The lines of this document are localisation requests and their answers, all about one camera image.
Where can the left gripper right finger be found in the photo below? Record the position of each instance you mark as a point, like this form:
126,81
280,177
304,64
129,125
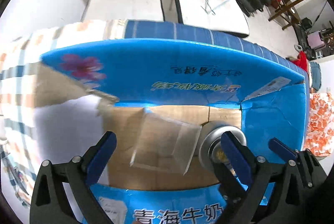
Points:
258,191

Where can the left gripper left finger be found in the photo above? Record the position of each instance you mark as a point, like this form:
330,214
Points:
49,202

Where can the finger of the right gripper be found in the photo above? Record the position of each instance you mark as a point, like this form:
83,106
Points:
281,150

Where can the silver round tin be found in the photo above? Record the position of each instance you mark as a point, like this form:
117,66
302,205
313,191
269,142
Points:
208,146

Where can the orange floral cloth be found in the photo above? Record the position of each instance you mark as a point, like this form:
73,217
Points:
319,136

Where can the plaid checkered cloth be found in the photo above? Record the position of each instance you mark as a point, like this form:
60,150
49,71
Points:
26,85

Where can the red bag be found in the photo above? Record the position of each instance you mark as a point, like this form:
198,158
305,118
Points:
299,64

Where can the clear plastic box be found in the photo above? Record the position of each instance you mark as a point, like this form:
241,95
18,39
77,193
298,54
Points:
164,144

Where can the pink suitcase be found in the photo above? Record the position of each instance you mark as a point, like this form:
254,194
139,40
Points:
315,40

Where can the blue cardboard milk box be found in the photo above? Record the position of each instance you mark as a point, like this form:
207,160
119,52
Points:
270,91

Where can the blue striped cloth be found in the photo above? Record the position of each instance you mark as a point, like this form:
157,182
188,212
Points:
169,30

